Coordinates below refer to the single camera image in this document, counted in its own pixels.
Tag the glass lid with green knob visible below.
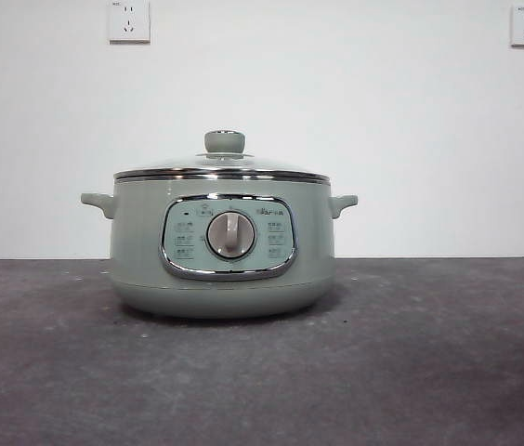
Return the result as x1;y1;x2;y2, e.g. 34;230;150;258
113;130;331;182

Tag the pale green electric pot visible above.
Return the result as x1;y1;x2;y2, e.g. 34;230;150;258
80;178;360;320

